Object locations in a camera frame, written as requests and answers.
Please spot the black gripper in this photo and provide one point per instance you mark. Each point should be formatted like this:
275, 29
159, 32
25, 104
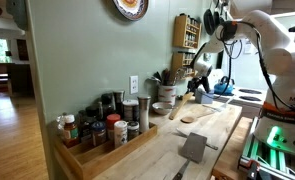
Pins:
198, 83

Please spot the wooden spatula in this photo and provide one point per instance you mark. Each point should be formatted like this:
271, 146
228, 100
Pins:
180, 105

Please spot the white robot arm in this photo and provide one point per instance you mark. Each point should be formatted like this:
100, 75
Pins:
280, 50

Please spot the slotted metal spatula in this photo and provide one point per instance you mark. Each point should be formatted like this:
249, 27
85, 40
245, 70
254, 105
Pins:
154, 80

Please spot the metal turner spatula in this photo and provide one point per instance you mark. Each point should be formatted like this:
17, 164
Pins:
193, 146

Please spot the small dark dish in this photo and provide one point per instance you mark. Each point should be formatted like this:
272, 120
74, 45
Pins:
180, 97

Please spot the grey tissue box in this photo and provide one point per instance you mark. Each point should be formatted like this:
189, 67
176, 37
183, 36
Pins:
206, 98

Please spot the white crock with red chilies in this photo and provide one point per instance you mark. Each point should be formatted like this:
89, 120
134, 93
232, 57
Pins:
167, 95

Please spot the wooden spoon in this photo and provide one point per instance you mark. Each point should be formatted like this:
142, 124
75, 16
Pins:
188, 119

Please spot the blue kettle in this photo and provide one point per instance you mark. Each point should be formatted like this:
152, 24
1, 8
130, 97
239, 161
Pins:
223, 88

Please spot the white bowl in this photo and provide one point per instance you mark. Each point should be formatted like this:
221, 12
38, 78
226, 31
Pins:
162, 108

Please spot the grey metal scraper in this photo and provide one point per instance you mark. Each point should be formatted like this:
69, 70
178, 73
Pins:
182, 132

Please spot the stainless steel grinder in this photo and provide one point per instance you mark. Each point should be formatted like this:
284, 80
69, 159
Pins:
144, 113

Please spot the white refrigerator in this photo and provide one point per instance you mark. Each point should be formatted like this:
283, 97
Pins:
247, 71

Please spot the white lid dark label jar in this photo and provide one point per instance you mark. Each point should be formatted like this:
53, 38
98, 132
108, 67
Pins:
130, 110

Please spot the white stove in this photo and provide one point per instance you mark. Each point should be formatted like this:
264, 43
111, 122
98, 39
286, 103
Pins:
260, 95

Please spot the small black lid jar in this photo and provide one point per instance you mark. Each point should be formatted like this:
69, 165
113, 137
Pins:
133, 130

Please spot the dark tall grinder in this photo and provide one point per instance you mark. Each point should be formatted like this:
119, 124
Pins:
118, 100

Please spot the white spice bottle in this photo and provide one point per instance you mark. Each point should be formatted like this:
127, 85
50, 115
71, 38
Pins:
120, 135

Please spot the red lid spice jar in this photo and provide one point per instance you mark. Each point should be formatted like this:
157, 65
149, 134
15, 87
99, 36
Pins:
113, 120

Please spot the black spice bottle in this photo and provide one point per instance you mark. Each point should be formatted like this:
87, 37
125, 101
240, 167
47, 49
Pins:
107, 101

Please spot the aluminium robot mounting stand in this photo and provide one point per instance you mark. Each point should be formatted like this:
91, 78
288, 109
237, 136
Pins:
257, 153

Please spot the wooden spice tray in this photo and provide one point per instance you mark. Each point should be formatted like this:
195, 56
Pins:
120, 153

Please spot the dark lid brown jar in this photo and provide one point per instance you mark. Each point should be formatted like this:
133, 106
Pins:
99, 135

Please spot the dark glass spice jar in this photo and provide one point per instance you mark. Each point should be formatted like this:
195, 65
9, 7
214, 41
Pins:
85, 128

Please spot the white cap orange label bottle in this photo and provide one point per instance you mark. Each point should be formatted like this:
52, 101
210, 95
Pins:
71, 131

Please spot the short wooden wall spice rack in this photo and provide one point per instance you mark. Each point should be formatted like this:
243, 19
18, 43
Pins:
180, 63

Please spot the white wall outlet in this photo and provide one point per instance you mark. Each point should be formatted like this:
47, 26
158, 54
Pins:
134, 85

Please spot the tall wooden wall spice rack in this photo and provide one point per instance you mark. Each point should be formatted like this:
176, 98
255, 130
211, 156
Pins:
187, 31

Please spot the decorative wall plate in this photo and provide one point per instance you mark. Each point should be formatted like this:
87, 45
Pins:
130, 8

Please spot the dark picture frame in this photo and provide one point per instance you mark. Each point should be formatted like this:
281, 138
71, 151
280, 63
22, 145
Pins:
22, 50

